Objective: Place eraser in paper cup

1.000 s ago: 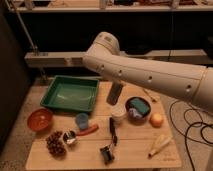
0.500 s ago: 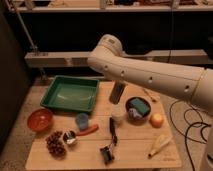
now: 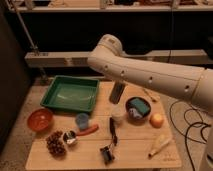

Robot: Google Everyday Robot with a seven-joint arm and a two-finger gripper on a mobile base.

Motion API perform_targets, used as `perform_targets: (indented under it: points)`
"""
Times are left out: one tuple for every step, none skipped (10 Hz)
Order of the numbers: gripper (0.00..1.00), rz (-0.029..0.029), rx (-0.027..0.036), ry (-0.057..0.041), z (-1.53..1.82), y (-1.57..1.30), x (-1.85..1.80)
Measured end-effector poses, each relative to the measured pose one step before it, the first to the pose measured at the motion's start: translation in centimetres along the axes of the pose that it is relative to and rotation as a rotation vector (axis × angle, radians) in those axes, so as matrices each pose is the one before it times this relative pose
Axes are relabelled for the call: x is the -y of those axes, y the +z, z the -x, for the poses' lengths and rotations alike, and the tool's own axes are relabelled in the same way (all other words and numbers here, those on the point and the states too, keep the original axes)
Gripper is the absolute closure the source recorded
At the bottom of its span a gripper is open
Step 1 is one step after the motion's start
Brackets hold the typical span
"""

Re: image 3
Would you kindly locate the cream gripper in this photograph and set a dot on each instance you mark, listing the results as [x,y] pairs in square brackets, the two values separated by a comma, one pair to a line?
[116,92]

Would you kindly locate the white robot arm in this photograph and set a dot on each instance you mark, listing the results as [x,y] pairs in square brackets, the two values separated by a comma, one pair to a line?
[188,83]

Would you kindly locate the white paper cup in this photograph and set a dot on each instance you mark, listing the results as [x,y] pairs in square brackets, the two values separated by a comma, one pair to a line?
[117,114]

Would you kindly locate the blue plastic cup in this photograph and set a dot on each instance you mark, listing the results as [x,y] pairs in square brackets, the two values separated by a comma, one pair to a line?
[82,121]

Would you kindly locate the small metal cup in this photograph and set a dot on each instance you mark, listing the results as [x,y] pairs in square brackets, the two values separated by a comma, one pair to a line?
[70,138]

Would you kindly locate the blue grey cloth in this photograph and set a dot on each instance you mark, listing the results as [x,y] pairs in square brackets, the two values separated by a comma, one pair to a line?
[134,113]

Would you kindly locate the green sponge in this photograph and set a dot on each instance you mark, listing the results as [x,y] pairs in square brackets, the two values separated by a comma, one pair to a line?
[140,106]

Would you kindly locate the small wooden spoon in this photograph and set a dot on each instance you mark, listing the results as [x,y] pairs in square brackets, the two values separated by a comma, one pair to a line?
[150,96]

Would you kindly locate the dark bowl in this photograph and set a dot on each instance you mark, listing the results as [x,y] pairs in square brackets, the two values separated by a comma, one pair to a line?
[128,105]

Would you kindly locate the green plastic tray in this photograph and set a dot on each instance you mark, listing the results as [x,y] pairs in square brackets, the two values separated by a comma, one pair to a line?
[71,94]

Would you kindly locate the orange carrot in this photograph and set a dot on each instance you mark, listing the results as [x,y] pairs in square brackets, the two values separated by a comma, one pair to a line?
[89,130]

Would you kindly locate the orange apple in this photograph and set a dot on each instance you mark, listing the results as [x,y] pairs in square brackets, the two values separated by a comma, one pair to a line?
[156,120]

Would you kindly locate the black dish brush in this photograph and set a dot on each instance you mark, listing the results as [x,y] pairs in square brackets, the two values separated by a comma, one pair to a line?
[107,151]

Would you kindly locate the orange bowl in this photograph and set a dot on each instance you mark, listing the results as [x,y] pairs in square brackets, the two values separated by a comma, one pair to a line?
[40,119]

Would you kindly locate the brown grape bunch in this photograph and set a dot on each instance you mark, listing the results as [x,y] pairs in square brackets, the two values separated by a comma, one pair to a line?
[55,145]

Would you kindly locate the wooden shelf beam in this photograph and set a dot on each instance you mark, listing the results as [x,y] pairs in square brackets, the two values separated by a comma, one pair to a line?
[79,59]

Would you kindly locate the metal clamp pole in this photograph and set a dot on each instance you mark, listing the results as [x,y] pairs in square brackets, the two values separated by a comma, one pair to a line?
[33,46]

